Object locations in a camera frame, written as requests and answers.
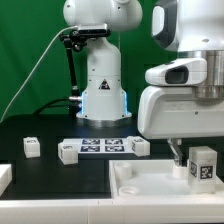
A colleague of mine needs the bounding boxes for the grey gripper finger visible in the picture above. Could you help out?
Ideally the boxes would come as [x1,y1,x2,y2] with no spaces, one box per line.
[167,138,183,166]

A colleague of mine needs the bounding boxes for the white square table top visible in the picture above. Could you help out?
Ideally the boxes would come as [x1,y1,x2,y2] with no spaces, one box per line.
[109,160,224,199]

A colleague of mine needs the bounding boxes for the white left fence block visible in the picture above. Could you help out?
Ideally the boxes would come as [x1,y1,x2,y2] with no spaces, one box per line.
[0,164,12,196]

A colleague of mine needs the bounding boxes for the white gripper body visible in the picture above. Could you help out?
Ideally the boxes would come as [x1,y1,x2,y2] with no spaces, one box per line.
[138,57,224,139]

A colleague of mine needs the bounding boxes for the fiducial marker sheet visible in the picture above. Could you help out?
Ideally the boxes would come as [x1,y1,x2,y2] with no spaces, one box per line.
[63,138,132,154]

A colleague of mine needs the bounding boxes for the black base cables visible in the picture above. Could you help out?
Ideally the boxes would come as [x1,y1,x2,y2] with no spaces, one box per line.
[34,96,83,116]

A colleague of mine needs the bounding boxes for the grey camera on mount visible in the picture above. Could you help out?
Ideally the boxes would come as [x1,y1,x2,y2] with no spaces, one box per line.
[71,24,110,38]

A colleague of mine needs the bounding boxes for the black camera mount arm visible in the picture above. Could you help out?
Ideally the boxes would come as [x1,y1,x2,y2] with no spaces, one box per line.
[59,33,86,117]

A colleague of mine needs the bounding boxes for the white camera cable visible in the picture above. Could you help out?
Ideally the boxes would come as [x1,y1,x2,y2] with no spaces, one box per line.
[0,26,80,124]

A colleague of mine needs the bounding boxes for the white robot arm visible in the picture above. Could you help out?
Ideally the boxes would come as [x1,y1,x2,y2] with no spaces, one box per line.
[63,0,224,150]

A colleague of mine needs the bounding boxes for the white front fence rail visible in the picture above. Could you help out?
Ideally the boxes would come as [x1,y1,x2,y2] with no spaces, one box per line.
[0,200,224,224]

